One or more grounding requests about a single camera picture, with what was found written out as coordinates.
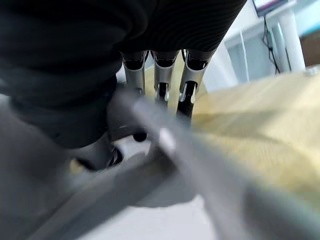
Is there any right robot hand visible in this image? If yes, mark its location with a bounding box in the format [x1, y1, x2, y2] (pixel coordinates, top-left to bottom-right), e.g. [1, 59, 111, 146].
[0, 0, 248, 171]

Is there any white round column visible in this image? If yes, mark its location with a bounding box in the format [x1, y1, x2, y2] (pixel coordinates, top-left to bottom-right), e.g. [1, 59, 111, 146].
[272, 11, 307, 74]

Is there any grey slipper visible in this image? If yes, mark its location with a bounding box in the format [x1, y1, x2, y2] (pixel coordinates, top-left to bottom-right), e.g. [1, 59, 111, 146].
[0, 87, 320, 240]

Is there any black cable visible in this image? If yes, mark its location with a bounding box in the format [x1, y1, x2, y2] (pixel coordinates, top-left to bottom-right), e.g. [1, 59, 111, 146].
[261, 16, 281, 75]

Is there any white glass-front cabinet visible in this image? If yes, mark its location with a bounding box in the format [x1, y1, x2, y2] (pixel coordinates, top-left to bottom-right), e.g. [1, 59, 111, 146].
[224, 23, 278, 85]

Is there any brown wooden furniture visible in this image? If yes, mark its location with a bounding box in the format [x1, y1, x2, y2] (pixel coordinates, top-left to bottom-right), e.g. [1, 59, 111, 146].
[299, 34, 320, 68]

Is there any black-framed monitor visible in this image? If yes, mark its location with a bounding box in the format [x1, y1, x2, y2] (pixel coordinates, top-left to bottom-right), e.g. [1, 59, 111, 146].
[251, 0, 296, 18]

